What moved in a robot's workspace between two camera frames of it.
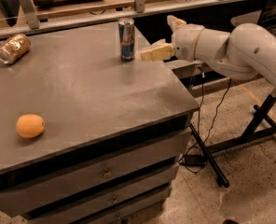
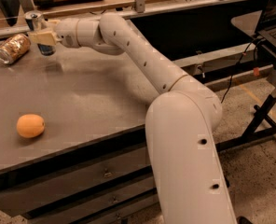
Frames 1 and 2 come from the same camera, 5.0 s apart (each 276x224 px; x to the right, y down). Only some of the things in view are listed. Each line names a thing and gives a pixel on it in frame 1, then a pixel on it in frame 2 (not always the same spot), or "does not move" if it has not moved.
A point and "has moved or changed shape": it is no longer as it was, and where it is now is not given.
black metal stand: x=260 y=127 does not move
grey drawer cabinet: x=79 y=135 does not move
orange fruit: x=30 y=126 does not move
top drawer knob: x=106 y=174 does not move
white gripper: x=186 y=41 -> x=67 y=31
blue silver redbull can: x=127 y=35 has moved or changed shape
